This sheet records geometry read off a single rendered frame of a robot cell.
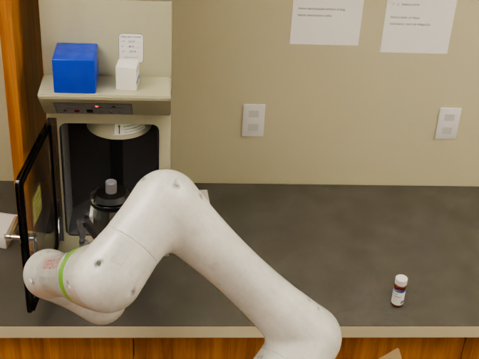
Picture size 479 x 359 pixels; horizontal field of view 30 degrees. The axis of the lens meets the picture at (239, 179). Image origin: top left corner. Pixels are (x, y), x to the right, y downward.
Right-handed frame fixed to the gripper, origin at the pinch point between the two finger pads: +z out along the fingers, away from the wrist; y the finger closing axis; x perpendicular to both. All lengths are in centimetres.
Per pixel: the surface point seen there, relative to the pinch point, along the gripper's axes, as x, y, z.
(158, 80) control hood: -29.5, -11.3, 15.8
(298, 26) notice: -27, -52, 61
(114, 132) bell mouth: -11.9, 0.3, 19.9
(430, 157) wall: 18, -100, 61
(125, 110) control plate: -22.3, -3.0, 12.5
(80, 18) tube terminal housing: -44.4, 7.7, 17.9
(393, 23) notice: -29, -81, 61
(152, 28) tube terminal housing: -42.5, -9.6, 17.9
